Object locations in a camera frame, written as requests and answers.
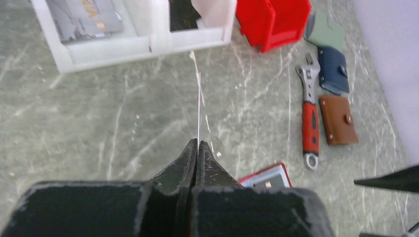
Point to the thin white credit card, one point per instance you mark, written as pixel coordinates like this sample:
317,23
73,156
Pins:
198,76

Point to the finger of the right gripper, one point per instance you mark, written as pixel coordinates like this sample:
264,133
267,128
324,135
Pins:
406,180

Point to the red handled adjustable wrench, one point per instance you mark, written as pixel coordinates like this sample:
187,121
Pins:
308,73

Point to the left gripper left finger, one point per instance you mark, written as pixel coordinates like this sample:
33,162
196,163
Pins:
155,208

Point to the cards in white tray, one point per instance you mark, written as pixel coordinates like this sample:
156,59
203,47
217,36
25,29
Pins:
78,20

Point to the blue card holder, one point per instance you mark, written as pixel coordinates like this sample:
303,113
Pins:
333,74

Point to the silver grey credit card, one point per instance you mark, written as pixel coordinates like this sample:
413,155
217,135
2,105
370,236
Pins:
275,181

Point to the brown card holder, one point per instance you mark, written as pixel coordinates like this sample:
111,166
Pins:
338,120

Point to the red plastic bin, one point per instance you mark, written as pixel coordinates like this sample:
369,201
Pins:
269,24

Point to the red card holder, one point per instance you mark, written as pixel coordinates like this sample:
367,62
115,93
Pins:
277,168

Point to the green card holder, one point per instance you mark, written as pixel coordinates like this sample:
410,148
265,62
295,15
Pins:
322,31

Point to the white divided tray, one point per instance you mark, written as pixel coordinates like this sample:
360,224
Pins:
146,34

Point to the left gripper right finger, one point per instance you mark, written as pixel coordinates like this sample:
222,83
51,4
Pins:
235,211

